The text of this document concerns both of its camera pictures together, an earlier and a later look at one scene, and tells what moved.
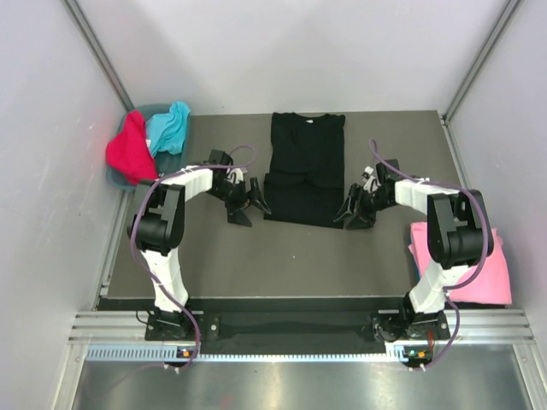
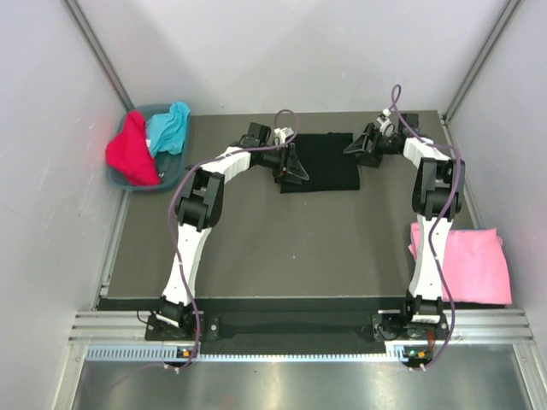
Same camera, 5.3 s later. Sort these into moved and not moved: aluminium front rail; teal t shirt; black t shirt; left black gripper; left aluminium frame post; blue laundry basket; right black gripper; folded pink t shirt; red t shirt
Moved: left black gripper; right black gripper; black t shirt
Not moved: teal t shirt; blue laundry basket; red t shirt; aluminium front rail; left aluminium frame post; folded pink t shirt
